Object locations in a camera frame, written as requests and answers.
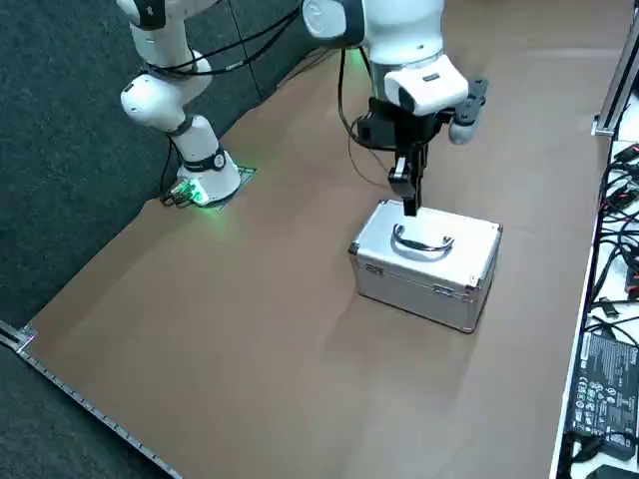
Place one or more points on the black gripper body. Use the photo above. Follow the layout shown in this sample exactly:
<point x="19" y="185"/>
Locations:
<point x="389" y="127"/>

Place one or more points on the aluminium medical kit case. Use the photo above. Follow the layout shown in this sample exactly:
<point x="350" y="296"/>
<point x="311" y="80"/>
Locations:
<point x="424" y="279"/>

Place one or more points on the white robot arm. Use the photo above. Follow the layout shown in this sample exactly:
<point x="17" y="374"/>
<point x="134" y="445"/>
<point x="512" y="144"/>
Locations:
<point x="404" y="35"/>

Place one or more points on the black power strip red light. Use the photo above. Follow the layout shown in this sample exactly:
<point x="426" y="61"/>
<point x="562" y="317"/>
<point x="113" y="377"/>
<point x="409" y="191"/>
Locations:
<point x="631" y="279"/>
<point x="630" y="153"/>

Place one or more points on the black labelled power adapter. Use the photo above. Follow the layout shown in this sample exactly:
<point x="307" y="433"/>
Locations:
<point x="606" y="384"/>

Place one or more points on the arm steel base plate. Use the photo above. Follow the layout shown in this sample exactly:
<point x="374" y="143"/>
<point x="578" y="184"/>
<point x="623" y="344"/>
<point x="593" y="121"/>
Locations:
<point x="244" y="174"/>

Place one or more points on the aluminium camera post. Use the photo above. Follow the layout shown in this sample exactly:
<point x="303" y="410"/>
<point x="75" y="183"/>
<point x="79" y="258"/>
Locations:
<point x="616" y="75"/>

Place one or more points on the aluminium table edge rail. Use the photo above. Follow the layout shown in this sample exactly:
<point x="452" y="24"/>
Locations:
<point x="90" y="409"/>

